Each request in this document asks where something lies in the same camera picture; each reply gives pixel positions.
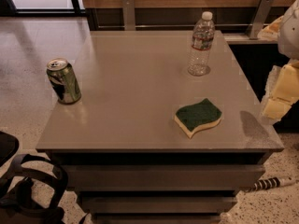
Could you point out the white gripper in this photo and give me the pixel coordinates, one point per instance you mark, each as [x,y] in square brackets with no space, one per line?
[290,32]

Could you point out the green soda can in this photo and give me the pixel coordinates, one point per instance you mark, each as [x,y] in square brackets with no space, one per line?
[63,80]

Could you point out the clear plastic water bottle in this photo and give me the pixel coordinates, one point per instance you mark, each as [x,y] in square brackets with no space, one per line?
[202,38]

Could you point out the green yellow sponge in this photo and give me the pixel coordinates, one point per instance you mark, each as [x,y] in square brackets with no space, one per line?
[197,117]

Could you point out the grey drawer cabinet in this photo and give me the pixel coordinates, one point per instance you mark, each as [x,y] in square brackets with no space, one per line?
[125,156]

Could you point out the black chair seat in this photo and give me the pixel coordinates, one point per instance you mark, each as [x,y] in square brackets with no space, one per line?
[9,145]

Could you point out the right metal bracket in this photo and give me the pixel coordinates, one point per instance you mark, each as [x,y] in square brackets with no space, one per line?
[259,17]

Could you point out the metal bracket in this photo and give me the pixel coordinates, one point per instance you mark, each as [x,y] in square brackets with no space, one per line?
[128,13]
[259,17]

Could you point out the left metal bracket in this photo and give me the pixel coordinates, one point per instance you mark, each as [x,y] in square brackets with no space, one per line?
[128,13]

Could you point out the black bag with straps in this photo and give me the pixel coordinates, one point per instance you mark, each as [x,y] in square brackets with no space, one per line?
[16,203]

